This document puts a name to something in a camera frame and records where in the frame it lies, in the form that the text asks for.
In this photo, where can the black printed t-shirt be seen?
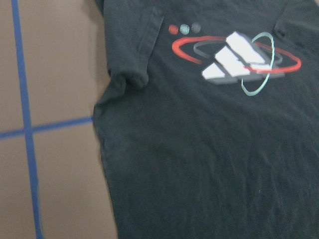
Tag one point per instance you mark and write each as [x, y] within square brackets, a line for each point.
[209, 127]

